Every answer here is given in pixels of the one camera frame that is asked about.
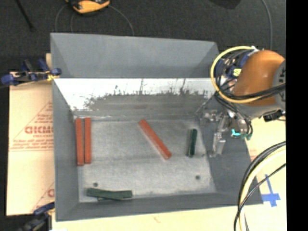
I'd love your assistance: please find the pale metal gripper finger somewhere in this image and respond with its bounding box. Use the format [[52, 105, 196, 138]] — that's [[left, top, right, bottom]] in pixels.
[[197, 107, 221, 127], [209, 128, 228, 158]]

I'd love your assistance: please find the dark green flat block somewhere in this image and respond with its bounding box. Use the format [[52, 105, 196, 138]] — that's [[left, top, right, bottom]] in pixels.
[[186, 128, 198, 158], [86, 188, 133, 201]]

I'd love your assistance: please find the red-brown flat block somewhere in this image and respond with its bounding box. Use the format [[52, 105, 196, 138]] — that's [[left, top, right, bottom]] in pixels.
[[75, 118, 85, 167], [138, 119, 172, 161], [84, 117, 92, 165]]

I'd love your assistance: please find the grey metal bin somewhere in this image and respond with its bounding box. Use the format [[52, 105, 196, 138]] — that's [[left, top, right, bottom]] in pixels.
[[50, 32, 263, 221]]

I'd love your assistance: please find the brown cardboard board red print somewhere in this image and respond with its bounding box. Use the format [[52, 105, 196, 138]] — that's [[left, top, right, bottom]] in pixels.
[[6, 80, 56, 217]]

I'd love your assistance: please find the black cylinder on white bracket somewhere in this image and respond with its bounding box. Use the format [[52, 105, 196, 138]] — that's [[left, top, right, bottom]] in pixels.
[[263, 109, 285, 122]]

